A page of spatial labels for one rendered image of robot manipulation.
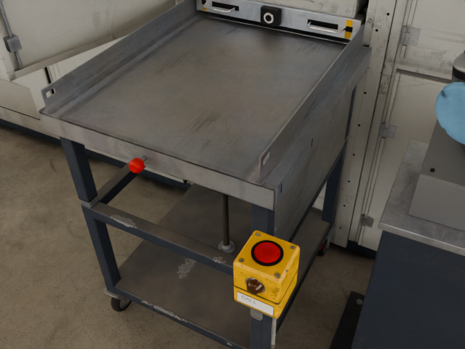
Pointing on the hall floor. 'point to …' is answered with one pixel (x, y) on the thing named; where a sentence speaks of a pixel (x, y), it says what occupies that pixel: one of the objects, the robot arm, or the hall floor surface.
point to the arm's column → (413, 298)
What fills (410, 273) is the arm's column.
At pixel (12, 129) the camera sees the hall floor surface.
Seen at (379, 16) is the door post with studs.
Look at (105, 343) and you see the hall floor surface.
